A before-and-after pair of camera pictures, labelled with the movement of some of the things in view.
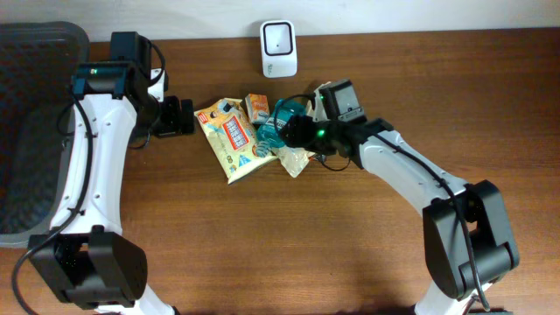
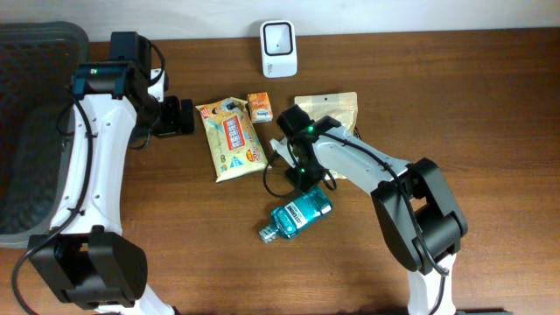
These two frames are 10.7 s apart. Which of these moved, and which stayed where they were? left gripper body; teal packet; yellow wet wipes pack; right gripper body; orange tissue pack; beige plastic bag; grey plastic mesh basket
Moved: right gripper body; beige plastic bag; teal packet
Stayed: left gripper body; grey plastic mesh basket; orange tissue pack; yellow wet wipes pack
